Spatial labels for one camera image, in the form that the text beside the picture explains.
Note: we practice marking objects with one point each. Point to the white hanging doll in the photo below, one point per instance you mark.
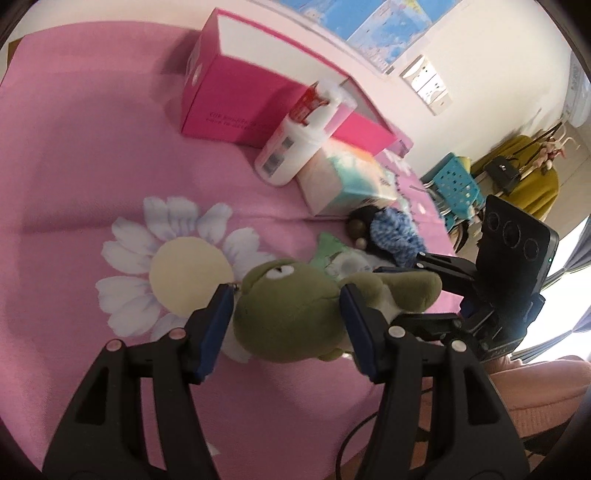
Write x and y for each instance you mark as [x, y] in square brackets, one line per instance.
[551, 150]

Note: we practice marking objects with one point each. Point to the blue gingham scrunchie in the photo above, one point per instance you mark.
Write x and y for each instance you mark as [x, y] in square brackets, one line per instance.
[392, 235]

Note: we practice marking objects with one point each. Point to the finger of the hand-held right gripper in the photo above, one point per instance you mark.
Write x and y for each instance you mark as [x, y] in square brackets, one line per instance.
[434, 325]
[448, 272]

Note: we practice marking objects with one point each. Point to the white wall socket with switches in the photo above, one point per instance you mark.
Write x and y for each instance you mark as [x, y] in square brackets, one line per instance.
[434, 97]

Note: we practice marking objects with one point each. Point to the yellow hanging garment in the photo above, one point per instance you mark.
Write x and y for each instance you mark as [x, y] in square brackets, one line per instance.
[540, 189]

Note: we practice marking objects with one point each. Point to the green white packet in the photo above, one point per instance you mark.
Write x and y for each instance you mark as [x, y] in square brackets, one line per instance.
[332, 249]

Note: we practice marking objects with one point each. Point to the pink cardboard box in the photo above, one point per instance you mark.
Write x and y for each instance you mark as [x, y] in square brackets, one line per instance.
[231, 92]

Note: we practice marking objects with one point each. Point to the black handbag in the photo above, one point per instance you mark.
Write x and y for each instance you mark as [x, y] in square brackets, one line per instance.
[503, 173]

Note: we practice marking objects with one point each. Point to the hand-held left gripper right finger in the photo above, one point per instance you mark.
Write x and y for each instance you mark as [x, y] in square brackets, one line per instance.
[360, 332]

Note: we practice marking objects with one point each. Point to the blue plastic basket rack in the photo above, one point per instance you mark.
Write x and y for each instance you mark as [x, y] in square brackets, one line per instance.
[455, 182]

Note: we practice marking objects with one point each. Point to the pastel tissue pack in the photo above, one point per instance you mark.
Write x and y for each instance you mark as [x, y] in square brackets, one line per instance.
[341, 180]

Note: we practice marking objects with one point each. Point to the person's right forearm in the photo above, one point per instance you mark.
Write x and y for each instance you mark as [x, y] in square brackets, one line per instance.
[545, 392]

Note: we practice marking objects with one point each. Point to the colourful wall map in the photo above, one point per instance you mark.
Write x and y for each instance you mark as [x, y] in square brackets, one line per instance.
[392, 27]

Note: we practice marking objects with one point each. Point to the white pump lotion bottle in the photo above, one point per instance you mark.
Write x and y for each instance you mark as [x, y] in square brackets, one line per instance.
[286, 152]

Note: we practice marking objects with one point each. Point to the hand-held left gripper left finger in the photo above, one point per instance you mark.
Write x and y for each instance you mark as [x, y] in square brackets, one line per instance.
[214, 332]

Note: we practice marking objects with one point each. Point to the green plush toy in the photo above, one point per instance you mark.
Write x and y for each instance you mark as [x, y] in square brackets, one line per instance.
[286, 314]

